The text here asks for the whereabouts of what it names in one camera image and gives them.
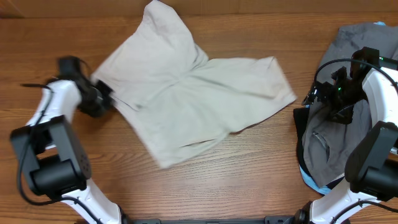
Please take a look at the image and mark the beige shorts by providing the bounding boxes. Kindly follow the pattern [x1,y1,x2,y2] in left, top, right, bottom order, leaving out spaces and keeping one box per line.
[91,1,296,169]

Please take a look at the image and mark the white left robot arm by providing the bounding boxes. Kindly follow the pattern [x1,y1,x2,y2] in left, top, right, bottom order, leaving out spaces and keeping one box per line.
[10,80,129,223]

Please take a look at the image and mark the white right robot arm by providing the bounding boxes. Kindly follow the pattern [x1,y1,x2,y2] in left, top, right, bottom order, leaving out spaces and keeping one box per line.
[289,67,397,224]

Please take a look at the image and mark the black garment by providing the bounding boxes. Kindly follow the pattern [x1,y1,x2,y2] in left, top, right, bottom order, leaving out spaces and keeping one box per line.
[293,107,343,195]

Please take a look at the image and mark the grey shorts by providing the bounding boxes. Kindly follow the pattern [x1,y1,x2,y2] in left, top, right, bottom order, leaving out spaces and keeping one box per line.
[302,22,398,189]

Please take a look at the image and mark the brown cardboard back panel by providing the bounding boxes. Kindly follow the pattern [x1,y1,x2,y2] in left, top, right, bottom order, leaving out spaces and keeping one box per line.
[1,0,397,18]

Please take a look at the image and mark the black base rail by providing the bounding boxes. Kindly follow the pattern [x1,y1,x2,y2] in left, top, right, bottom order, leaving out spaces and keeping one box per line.
[129,216,294,224]

